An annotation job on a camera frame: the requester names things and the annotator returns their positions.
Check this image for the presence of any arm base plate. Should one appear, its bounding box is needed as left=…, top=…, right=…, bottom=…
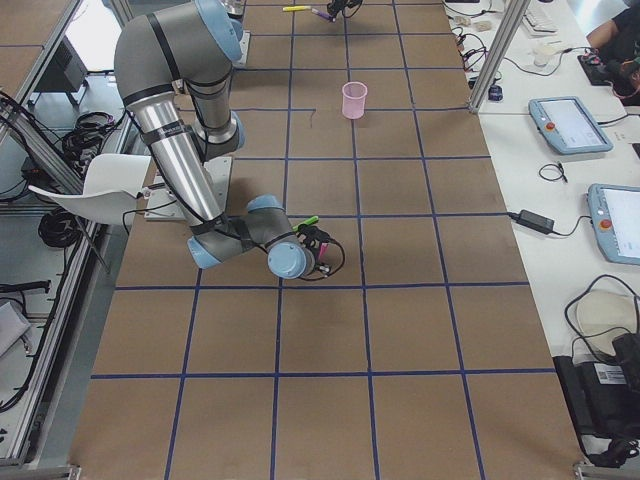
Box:
left=144, top=155, right=233, bottom=221

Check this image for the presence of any white plastic chair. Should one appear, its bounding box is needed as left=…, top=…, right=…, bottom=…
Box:
left=29, top=153, right=151, bottom=225

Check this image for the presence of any blue teach pendant near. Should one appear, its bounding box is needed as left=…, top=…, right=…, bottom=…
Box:
left=587, top=184, right=639, bottom=265

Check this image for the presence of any black power adapter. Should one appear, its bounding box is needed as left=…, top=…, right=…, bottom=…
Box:
left=507, top=209, right=554, bottom=235

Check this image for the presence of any purple pen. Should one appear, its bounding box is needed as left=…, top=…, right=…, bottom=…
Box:
left=311, top=7, right=337, bottom=23

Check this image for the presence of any aluminium frame post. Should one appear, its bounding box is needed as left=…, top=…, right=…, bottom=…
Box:
left=468, top=0, right=530, bottom=114

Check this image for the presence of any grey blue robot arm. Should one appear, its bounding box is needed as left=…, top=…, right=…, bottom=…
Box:
left=114, top=1, right=318, bottom=279

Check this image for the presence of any blue teach pendant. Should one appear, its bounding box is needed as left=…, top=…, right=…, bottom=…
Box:
left=587, top=184, right=639, bottom=265
left=528, top=96, right=613, bottom=155

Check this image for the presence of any seated person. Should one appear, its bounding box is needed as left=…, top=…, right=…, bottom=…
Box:
left=587, top=2, right=639, bottom=106

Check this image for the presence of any blue teach pendant far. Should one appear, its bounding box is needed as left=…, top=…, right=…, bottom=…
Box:
left=528, top=96, right=613, bottom=155

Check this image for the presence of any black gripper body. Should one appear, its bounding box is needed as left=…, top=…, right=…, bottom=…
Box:
left=327, top=0, right=363, bottom=18

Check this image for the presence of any black coiled cable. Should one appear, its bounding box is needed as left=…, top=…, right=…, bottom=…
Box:
left=538, top=162, right=568, bottom=184

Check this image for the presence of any yellow pen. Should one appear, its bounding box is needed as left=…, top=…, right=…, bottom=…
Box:
left=282, top=5, right=312, bottom=12

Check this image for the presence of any pink mesh cup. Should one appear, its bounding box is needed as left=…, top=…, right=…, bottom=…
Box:
left=342, top=81, right=368, bottom=120

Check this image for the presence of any green pen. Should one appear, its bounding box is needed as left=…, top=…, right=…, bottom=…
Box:
left=293, top=215, right=319, bottom=232

